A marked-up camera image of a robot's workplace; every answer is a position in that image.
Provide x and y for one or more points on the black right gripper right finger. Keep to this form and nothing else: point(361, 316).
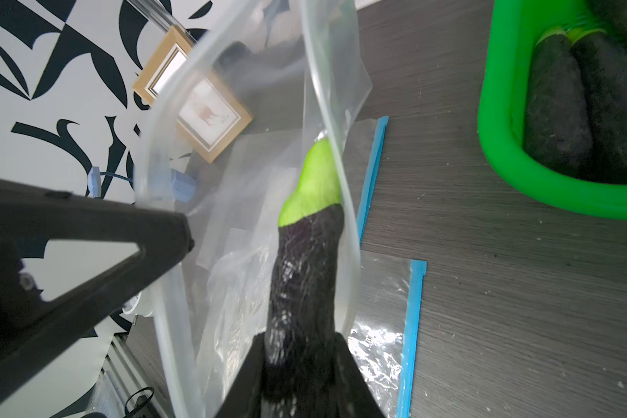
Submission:
point(352, 395)

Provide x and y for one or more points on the gold framed plant picture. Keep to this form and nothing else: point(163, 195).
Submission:
point(211, 118)

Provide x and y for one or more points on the far clear zip-top bag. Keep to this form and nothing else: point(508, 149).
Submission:
point(368, 167)

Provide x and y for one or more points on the lifted clear zip-top bag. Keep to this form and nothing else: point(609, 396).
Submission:
point(295, 65)

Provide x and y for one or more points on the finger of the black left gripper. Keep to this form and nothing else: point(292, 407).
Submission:
point(67, 263)

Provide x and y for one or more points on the green plastic basket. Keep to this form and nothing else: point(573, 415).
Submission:
point(515, 28)

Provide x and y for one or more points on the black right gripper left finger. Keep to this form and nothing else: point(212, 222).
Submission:
point(244, 398)

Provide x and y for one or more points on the near clear zip-top bag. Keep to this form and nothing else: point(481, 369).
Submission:
point(381, 325)

